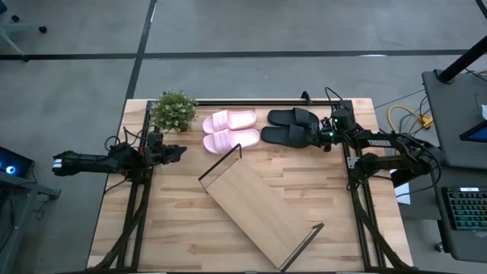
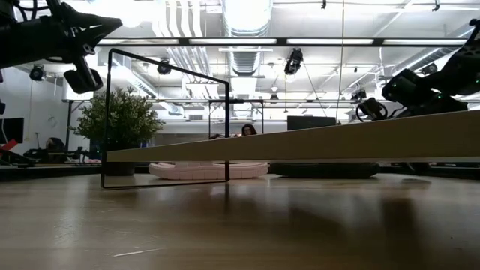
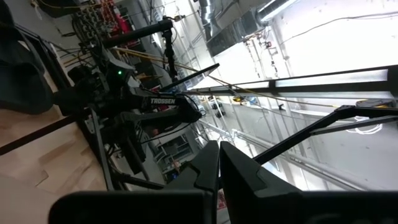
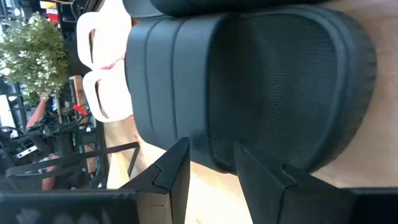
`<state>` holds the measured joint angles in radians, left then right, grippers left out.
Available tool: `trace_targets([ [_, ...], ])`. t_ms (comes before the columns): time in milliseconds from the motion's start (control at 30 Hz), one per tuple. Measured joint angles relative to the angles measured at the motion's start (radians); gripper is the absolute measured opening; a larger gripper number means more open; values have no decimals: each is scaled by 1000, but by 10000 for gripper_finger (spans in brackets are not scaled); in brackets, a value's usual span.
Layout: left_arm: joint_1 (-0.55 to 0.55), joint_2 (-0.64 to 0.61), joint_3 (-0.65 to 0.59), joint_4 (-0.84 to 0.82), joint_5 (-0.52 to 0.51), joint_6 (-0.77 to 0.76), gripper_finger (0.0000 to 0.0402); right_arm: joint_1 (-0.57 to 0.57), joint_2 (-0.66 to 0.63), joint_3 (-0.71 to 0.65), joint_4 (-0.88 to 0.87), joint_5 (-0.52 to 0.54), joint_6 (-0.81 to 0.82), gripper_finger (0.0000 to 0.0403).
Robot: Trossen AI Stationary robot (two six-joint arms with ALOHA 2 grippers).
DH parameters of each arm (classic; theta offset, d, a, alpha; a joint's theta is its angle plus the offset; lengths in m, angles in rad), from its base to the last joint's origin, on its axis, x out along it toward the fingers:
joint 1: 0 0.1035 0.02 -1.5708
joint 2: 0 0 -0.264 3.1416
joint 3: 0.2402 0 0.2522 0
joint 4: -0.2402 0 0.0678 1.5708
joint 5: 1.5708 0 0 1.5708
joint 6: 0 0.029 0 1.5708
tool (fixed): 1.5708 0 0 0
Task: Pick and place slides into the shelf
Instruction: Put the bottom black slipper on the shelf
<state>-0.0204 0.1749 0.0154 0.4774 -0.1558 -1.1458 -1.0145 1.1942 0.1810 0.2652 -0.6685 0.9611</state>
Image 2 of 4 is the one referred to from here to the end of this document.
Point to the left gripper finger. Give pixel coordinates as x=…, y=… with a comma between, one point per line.
x=105, y=22
x=95, y=37

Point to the black slide sandal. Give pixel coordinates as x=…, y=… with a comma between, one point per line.
x=322, y=170

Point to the pink slide sandal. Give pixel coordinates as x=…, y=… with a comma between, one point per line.
x=206, y=172

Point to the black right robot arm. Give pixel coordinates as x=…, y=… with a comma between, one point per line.
x=461, y=67

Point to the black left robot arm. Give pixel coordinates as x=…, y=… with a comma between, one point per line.
x=15, y=41

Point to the black ceiling spotlight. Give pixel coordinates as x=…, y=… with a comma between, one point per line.
x=37, y=73
x=164, y=67
x=293, y=60

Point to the green potted plant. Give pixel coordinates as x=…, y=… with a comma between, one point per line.
x=120, y=116

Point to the black flat screen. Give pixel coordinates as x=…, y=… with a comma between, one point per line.
x=11, y=131

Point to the black computer monitor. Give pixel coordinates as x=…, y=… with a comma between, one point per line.
x=311, y=123

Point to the overhead led light bar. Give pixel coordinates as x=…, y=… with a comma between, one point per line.
x=281, y=41

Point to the person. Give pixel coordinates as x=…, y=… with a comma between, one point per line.
x=248, y=130

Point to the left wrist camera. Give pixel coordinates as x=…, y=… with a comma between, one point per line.
x=82, y=80

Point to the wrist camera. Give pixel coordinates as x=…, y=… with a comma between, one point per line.
x=82, y=80
x=371, y=108

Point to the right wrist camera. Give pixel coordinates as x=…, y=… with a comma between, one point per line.
x=371, y=108

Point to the black aluminium table frame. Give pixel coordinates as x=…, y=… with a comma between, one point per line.
x=48, y=172

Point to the silver ventilation duct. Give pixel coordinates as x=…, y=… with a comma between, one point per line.
x=245, y=22

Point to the black metal station frame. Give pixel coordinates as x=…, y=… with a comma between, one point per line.
x=236, y=101

